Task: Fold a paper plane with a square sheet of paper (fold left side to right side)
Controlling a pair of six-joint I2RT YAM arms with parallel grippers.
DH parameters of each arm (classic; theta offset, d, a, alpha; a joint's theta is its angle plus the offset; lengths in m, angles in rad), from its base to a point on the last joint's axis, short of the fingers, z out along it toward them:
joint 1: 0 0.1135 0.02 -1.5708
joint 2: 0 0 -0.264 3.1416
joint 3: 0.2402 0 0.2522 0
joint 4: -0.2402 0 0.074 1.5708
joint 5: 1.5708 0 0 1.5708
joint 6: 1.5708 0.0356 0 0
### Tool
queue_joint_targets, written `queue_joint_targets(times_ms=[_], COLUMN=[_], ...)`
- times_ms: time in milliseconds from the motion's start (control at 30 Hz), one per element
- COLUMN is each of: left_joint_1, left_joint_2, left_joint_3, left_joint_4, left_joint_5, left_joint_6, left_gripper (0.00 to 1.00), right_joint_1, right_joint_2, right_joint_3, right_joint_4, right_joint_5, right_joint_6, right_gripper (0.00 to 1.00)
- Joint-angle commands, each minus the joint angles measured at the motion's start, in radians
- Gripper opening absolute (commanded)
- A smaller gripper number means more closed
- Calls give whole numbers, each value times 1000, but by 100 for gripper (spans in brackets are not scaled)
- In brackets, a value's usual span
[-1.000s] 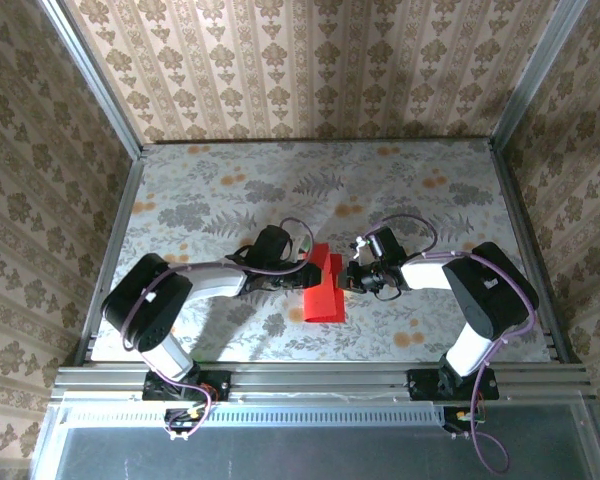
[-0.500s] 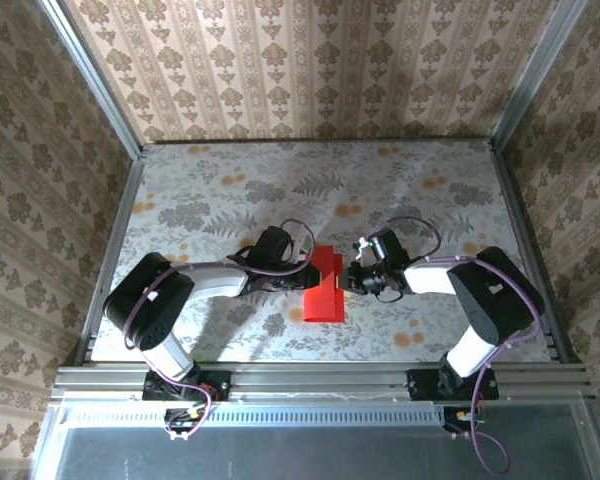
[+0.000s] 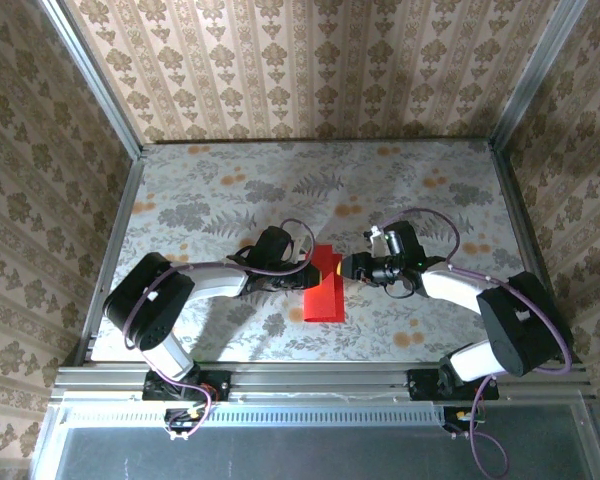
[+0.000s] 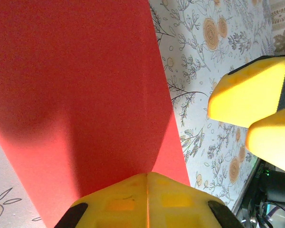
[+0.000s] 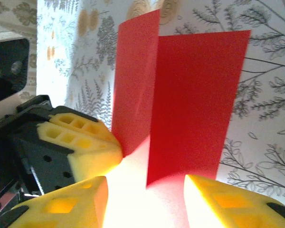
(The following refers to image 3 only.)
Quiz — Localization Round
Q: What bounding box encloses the grey metal sheet panel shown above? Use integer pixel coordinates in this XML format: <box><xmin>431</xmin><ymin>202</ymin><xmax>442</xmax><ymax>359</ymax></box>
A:
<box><xmin>29</xmin><ymin>399</ymin><xmax>600</xmax><ymax>480</ymax></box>

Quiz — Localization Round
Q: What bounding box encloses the floral table covering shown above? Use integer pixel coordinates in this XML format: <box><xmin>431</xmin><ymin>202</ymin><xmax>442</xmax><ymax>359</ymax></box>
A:
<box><xmin>90</xmin><ymin>140</ymin><xmax>554</xmax><ymax>362</ymax></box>

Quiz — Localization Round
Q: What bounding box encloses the black yellow power connector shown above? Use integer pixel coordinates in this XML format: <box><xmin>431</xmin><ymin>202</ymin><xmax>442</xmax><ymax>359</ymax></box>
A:
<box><xmin>163</xmin><ymin>407</ymin><xmax>206</xmax><ymax>435</ymax></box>
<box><xmin>442</xmin><ymin>405</ymin><xmax>487</xmax><ymax>435</ymax></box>

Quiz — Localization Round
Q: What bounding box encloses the aluminium mounting rail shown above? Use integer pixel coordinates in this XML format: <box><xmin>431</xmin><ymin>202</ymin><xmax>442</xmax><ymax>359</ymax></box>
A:
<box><xmin>52</xmin><ymin>363</ymin><xmax>594</xmax><ymax>401</ymax></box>

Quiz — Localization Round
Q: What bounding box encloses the aluminium table side rail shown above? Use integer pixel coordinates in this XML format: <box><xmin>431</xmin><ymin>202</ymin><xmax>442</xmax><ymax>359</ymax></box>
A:
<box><xmin>488</xmin><ymin>139</ymin><xmax>581</xmax><ymax>365</ymax></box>
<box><xmin>72</xmin><ymin>155</ymin><xmax>146</xmax><ymax>366</ymax></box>

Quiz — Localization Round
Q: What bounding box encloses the slotted grey cable duct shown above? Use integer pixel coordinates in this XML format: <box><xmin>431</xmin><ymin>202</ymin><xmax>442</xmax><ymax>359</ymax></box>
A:
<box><xmin>62</xmin><ymin>402</ymin><xmax>446</xmax><ymax>427</ymax></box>

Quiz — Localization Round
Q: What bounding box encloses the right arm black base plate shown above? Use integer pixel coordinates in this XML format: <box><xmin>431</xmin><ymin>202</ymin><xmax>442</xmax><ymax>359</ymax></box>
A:
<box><xmin>408</xmin><ymin>368</ymin><xmax>500</xmax><ymax>401</ymax></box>

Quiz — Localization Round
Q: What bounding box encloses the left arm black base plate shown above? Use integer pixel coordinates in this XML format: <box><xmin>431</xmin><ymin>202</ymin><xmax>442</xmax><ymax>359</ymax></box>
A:
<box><xmin>142</xmin><ymin>368</ymin><xmax>231</xmax><ymax>402</ymax></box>

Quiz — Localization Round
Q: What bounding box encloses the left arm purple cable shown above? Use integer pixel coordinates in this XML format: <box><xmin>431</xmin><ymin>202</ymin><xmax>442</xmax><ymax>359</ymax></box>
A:
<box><xmin>122</xmin><ymin>217</ymin><xmax>317</xmax><ymax>444</ymax></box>

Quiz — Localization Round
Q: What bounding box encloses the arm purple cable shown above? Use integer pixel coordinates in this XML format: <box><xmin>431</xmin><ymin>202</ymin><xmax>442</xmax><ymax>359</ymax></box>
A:
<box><xmin>122</xmin><ymin>217</ymin><xmax>317</xmax><ymax>444</ymax></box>
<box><xmin>379</xmin><ymin>207</ymin><xmax>576</xmax><ymax>479</ymax></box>

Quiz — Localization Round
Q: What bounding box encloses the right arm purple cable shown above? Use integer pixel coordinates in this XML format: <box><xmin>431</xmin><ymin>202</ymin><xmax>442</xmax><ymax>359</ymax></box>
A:
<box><xmin>379</xmin><ymin>207</ymin><xmax>576</xmax><ymax>479</ymax></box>

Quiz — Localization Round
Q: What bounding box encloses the aluminium frame post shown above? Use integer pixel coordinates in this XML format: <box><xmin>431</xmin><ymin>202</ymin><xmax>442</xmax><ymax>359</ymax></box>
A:
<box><xmin>488</xmin><ymin>0</ymin><xmax>592</xmax><ymax>151</ymax></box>
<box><xmin>35</xmin><ymin>0</ymin><xmax>145</xmax><ymax>160</ymax></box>

